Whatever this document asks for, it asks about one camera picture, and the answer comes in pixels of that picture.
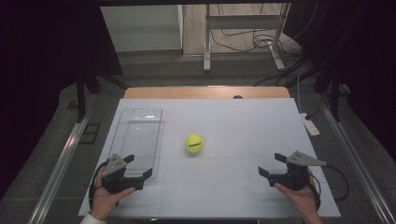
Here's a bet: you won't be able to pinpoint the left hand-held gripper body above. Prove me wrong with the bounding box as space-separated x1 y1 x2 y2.
101 153 146 195

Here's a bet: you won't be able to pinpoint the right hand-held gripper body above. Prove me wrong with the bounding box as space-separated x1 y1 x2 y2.
266 150 328 192

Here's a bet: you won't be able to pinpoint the clear plastic container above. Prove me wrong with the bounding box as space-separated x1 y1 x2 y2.
106 106 164 180

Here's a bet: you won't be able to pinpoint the yellow tennis ball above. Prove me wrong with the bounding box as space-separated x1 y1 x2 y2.
184 133 205 154

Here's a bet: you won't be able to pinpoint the person's right hand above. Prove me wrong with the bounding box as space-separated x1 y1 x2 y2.
274 167 322 220

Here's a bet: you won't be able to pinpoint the person's left hand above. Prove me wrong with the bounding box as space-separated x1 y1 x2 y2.
89 167 137 222

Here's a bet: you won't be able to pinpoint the black floor plate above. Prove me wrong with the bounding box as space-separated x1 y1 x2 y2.
78 122 102 145

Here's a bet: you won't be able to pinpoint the white power strip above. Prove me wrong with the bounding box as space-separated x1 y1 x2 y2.
299 112 321 137

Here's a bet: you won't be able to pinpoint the white table board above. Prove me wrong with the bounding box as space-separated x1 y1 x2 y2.
78 97 342 219

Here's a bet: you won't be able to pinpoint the black metal stand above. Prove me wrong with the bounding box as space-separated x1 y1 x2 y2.
75 73 129 124

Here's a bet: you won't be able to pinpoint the wooden table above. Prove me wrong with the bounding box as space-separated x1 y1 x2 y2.
123 86 291 100

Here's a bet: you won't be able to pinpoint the dark curtain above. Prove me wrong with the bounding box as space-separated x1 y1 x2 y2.
282 0 396 154
0 0 123 200

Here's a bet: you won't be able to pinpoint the white cabinet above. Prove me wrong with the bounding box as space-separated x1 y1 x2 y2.
99 4 184 53

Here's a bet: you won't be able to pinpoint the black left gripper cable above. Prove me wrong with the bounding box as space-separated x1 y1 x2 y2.
88 161 108 210

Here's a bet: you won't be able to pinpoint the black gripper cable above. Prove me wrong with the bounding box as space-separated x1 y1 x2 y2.
307 163 350 210
88 161 108 210

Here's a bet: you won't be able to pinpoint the aluminium floor rail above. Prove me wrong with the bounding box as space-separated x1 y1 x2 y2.
317 92 396 224
27 92 98 224

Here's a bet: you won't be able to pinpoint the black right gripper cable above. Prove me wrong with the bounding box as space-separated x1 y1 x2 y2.
307 163 350 210

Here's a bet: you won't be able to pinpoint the white power cable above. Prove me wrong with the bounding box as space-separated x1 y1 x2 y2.
296 72 305 115

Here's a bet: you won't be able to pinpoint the thick black floor cables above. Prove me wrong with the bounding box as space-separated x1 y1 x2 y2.
253 56 322 88

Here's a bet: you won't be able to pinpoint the tangled black floor cables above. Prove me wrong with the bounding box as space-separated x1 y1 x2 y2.
209 2 319 58

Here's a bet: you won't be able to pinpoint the grey metal desk frame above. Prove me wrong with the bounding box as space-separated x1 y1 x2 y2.
203 2 291 74

